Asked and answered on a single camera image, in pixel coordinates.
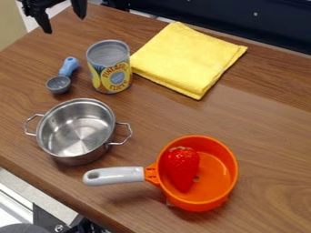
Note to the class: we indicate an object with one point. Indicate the yellow toy can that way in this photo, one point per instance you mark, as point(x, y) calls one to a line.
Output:
point(109, 67)

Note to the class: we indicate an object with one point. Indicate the red toy strawberry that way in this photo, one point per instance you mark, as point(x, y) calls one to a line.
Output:
point(181, 168)

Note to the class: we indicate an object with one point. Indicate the yellow cloth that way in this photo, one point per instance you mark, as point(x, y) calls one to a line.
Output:
point(188, 58)

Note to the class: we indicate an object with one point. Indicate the silver pot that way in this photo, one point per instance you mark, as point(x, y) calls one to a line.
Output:
point(75, 131)

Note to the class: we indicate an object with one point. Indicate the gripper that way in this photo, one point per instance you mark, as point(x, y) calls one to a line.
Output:
point(40, 4)

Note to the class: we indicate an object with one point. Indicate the blue and grey scoop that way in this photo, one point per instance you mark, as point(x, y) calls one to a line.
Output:
point(63, 76)

